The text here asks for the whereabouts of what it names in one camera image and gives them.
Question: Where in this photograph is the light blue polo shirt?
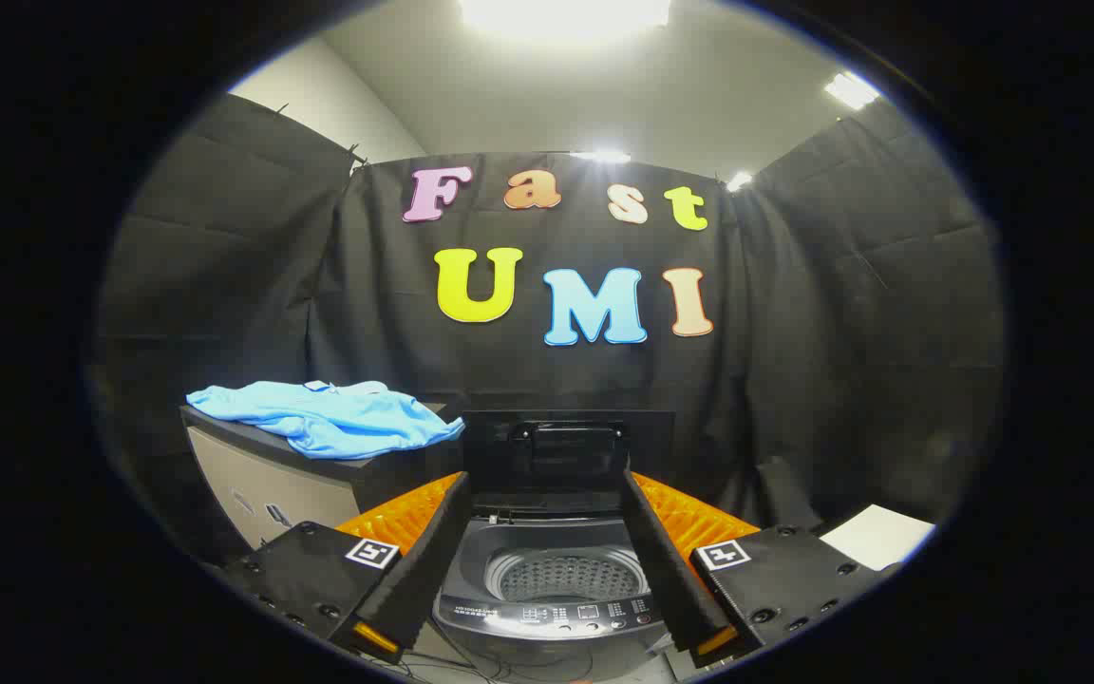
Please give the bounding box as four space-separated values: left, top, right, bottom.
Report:
185 380 466 462

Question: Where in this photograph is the grey cabinet with dark top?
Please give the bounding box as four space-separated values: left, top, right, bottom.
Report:
180 403 463 554

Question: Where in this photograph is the thin black cable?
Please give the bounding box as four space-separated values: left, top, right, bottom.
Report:
393 652 597 684

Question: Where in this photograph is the white flat panel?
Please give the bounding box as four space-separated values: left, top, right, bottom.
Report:
818 503 936 572

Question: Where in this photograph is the rectangular ceiling light panel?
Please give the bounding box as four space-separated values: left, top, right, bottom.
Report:
823 70 881 111

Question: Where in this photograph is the large ceiling light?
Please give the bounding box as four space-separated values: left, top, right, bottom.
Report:
457 0 673 45

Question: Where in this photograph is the dark washing machine lid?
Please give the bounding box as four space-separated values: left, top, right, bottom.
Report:
460 409 677 520

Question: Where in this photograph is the grey top-load washing machine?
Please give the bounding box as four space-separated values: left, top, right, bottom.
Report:
431 513 673 683

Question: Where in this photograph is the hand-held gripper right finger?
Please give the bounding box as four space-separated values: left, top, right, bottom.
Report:
620 466 891 671

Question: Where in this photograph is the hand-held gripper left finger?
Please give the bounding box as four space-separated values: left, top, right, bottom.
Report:
224 470 473 665

